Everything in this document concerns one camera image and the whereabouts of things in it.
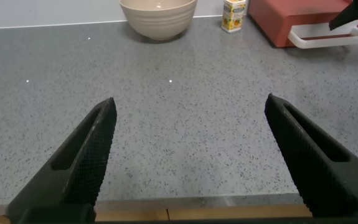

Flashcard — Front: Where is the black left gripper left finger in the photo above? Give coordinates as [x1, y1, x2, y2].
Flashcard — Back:
[6, 96, 118, 224]

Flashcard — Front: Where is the beige ribbed bowl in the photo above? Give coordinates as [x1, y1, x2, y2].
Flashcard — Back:
[118, 0, 198, 41]

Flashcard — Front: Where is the small yellow juice carton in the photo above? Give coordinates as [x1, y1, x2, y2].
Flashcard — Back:
[221, 0, 247, 34]

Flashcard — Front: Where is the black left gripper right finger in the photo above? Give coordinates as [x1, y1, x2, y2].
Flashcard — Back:
[264, 93, 358, 218]

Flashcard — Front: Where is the red drawer with white handle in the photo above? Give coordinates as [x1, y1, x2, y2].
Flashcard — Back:
[286, 17, 358, 50]

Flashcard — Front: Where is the red drawer case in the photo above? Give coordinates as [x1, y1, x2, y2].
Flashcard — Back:
[247, 0, 358, 48]

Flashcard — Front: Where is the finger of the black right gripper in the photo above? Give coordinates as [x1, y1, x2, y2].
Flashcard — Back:
[328, 0, 358, 31]

